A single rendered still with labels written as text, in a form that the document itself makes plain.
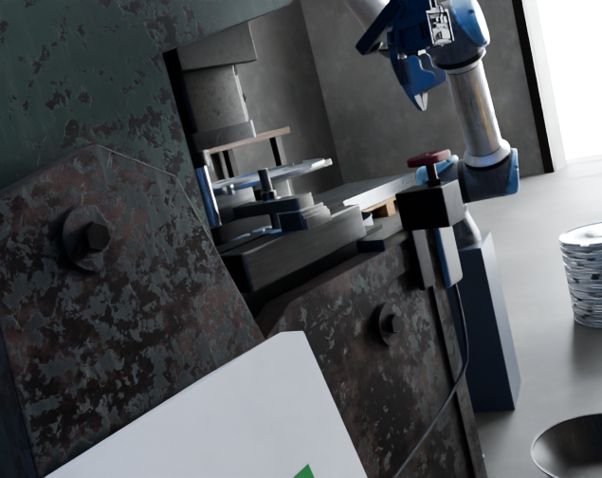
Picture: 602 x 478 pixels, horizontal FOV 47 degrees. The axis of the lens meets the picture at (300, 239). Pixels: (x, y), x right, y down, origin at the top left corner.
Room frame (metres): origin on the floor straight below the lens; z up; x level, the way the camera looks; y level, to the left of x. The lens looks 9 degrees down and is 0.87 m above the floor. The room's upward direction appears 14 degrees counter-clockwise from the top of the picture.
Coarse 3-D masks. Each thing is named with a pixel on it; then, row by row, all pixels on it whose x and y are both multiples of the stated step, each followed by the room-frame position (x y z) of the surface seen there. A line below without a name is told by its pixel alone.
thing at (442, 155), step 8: (432, 152) 1.21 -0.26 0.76; (440, 152) 1.19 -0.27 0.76; (448, 152) 1.20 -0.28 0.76; (408, 160) 1.19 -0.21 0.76; (416, 160) 1.18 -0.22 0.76; (424, 160) 1.17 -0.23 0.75; (432, 160) 1.16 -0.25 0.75; (440, 160) 1.17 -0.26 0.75; (432, 168) 1.19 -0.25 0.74; (432, 176) 1.19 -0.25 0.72
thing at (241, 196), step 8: (240, 192) 1.22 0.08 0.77; (248, 192) 1.24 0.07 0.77; (216, 200) 1.18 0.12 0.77; (224, 200) 1.19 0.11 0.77; (232, 200) 1.20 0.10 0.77; (240, 200) 1.22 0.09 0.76; (248, 200) 1.23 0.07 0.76; (224, 208) 1.19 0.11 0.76; (224, 216) 1.18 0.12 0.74; (232, 216) 1.20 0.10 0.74
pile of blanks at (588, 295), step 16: (576, 256) 2.16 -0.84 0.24; (592, 256) 2.12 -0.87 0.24; (576, 272) 2.17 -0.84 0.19; (592, 272) 2.12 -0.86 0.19; (576, 288) 2.18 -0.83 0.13; (592, 288) 2.13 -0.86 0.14; (576, 304) 2.22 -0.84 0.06; (592, 304) 2.14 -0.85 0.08; (576, 320) 2.24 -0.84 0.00; (592, 320) 2.15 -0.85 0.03
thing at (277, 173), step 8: (304, 160) 1.44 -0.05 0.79; (312, 160) 1.42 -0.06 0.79; (320, 160) 1.38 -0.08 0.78; (272, 168) 1.49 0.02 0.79; (280, 168) 1.48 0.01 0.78; (288, 168) 1.42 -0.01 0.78; (296, 168) 1.36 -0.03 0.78; (304, 168) 1.30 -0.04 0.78; (312, 168) 1.26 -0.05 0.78; (240, 176) 1.49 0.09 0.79; (248, 176) 1.37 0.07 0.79; (256, 176) 1.31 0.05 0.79; (272, 176) 1.21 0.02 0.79; (280, 176) 1.22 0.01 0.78; (216, 184) 1.47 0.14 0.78; (224, 184) 1.33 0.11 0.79; (232, 184) 1.30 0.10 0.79; (240, 184) 1.29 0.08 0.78; (248, 184) 1.21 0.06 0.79; (256, 184) 1.21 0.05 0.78
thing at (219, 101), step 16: (176, 80) 1.18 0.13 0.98; (192, 80) 1.19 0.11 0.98; (208, 80) 1.22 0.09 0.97; (224, 80) 1.24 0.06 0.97; (176, 96) 1.19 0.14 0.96; (192, 96) 1.18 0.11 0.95; (208, 96) 1.21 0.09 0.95; (224, 96) 1.24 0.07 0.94; (240, 96) 1.26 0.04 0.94; (192, 112) 1.18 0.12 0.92; (208, 112) 1.20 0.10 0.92; (224, 112) 1.23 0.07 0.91; (240, 112) 1.26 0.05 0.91; (192, 128) 1.18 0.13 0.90; (208, 128) 1.20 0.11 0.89
